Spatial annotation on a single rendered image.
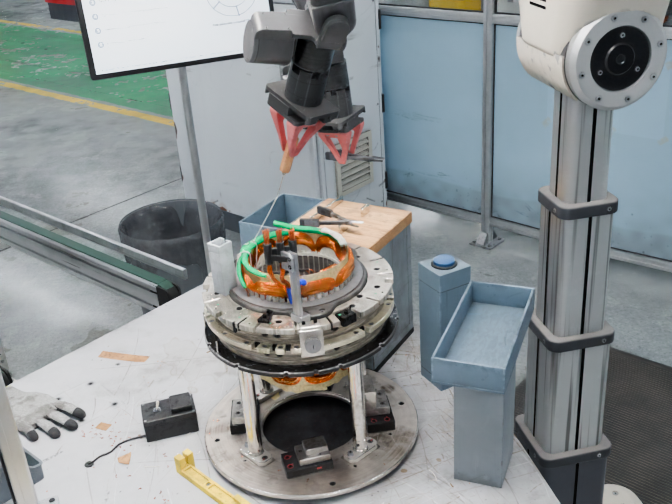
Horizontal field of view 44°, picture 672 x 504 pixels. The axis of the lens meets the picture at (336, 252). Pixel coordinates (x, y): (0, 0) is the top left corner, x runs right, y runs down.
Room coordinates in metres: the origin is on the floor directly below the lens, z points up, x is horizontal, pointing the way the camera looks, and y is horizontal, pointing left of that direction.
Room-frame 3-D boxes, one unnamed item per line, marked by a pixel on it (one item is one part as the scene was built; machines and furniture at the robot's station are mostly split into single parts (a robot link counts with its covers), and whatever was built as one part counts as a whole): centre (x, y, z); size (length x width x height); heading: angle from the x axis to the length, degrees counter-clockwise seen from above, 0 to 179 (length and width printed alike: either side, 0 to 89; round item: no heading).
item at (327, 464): (1.12, 0.07, 0.81); 0.08 x 0.05 x 0.01; 103
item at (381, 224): (1.53, -0.03, 1.05); 0.20 x 0.19 x 0.02; 58
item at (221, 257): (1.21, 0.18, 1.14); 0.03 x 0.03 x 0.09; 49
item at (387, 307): (1.17, -0.06, 1.06); 0.09 x 0.04 x 0.01; 139
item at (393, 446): (1.24, 0.07, 0.80); 0.39 x 0.39 x 0.01
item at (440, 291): (1.38, -0.20, 0.91); 0.07 x 0.07 x 0.25; 27
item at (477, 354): (1.11, -0.23, 0.92); 0.25 x 0.11 x 0.28; 157
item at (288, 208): (1.61, 0.10, 0.92); 0.17 x 0.11 x 0.28; 148
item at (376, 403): (1.24, -0.05, 0.85); 0.06 x 0.04 x 0.05; 5
